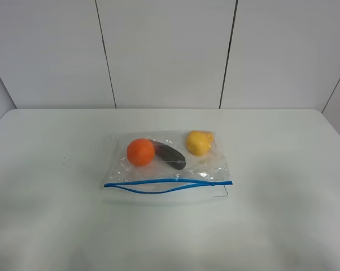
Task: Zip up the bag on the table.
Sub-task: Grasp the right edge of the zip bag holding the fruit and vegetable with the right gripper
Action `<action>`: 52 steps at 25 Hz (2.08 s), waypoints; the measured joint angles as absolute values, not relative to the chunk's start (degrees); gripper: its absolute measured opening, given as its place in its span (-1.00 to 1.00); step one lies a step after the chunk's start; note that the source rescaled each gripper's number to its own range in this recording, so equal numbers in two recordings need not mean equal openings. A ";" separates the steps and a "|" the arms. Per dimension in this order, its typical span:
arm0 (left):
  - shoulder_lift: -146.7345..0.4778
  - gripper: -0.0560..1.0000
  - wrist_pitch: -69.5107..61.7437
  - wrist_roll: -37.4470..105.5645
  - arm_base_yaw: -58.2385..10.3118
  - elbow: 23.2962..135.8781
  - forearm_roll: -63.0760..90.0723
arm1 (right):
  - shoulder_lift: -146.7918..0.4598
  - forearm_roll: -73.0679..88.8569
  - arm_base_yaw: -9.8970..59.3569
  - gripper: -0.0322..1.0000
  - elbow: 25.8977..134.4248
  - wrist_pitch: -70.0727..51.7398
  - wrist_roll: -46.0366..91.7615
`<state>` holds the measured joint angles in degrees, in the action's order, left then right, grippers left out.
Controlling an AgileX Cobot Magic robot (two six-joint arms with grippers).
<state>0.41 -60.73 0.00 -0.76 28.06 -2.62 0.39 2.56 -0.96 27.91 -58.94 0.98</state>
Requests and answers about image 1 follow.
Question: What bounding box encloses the clear zip bag blue seal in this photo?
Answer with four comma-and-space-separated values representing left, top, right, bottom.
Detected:
103, 130, 233, 197

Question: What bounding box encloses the dark purple eggplant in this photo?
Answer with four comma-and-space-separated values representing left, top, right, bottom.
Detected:
150, 140, 186, 170

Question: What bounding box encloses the yellow bell pepper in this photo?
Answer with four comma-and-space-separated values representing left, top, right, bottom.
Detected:
186, 130, 214, 156

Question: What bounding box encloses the orange fruit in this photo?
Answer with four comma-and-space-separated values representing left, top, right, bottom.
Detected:
127, 138, 155, 167

